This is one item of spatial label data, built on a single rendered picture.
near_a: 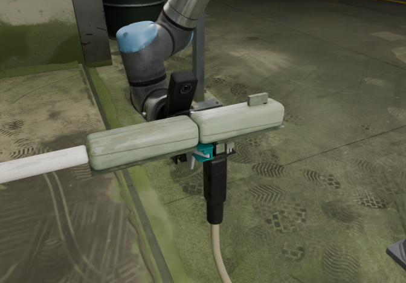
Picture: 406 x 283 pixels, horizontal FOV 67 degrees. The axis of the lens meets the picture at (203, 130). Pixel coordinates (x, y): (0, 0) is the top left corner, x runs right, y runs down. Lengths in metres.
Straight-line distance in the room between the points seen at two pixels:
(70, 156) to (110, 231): 0.60
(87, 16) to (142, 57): 1.58
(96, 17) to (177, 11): 1.52
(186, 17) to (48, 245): 0.73
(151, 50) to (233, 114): 0.29
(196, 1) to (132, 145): 0.43
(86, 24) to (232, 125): 1.87
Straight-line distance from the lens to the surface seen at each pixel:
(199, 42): 1.57
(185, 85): 0.54
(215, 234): 0.60
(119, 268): 0.91
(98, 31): 2.27
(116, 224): 1.01
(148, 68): 0.69
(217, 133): 0.46
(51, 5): 2.22
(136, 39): 0.68
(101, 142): 0.41
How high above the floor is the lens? 0.78
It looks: 32 degrees down
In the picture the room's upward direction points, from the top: straight up
